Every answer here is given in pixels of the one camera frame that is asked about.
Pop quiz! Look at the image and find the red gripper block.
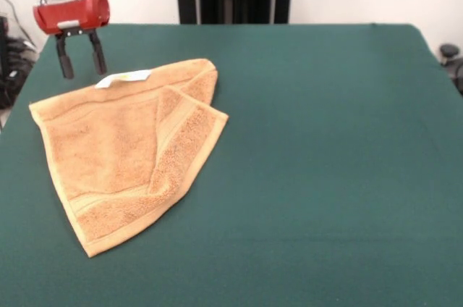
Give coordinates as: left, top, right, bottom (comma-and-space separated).
33, 0, 111, 80

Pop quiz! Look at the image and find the tan terry towel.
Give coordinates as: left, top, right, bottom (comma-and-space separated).
28, 58, 230, 258

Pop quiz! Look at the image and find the black equipment pile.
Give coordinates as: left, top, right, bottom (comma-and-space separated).
0, 15, 39, 111

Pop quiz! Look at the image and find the dark green table cloth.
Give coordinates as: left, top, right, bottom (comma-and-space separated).
0, 22, 463, 307

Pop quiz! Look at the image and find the grey office chair base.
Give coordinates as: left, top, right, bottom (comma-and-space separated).
439, 43, 463, 96

